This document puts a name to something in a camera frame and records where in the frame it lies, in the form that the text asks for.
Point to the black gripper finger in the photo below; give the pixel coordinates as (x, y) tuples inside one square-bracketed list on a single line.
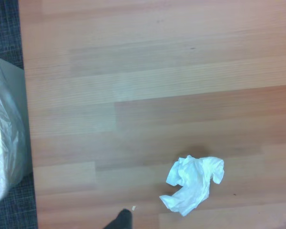
[(122, 220)]

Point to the white tissue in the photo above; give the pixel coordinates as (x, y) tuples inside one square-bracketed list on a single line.
[(193, 181)]

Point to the trash bin with plastic liner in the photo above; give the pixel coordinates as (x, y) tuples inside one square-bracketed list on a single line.
[(2, 143)]

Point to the grey trash bin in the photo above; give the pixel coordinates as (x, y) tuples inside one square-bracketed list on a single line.
[(21, 100)]

